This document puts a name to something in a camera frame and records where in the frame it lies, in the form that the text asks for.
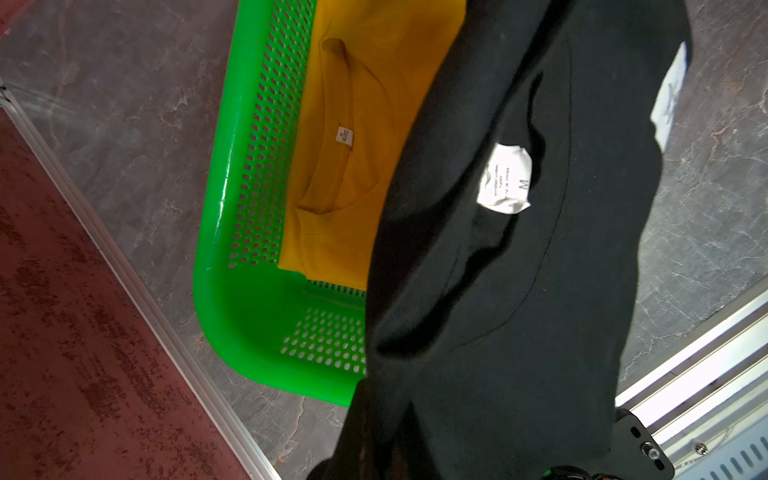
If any green plastic basket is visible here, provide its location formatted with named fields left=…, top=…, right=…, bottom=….
left=193, top=0, right=366, bottom=406

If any black t-shirt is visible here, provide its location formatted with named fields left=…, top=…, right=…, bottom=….
left=311, top=1, right=692, bottom=479

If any yellow t-shirt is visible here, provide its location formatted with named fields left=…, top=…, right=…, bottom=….
left=278, top=1, right=466, bottom=290

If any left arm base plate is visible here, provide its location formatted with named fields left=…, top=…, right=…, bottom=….
left=609, top=409, right=675, bottom=480

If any aluminium front rail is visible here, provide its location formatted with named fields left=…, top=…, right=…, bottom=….
left=616, top=280, right=767, bottom=479

